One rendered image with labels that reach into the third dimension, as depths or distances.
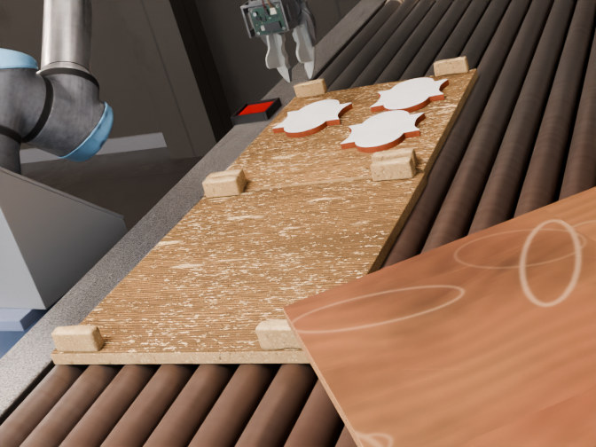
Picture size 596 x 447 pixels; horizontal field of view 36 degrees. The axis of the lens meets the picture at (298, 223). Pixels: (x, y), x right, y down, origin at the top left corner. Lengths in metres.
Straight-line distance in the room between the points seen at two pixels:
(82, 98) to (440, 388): 1.07
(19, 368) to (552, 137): 0.76
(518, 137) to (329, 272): 0.41
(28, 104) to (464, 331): 0.99
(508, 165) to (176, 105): 3.46
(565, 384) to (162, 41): 3.99
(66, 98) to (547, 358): 1.09
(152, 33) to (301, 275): 3.52
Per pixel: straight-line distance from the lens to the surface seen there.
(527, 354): 0.65
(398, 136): 1.36
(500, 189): 1.19
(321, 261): 1.08
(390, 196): 1.20
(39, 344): 1.19
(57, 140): 1.57
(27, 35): 5.26
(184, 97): 4.55
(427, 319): 0.71
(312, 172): 1.35
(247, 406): 0.92
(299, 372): 0.93
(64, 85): 1.59
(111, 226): 1.47
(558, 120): 1.37
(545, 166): 1.23
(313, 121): 1.53
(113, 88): 5.05
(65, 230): 1.41
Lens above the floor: 1.41
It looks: 24 degrees down
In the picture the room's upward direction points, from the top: 17 degrees counter-clockwise
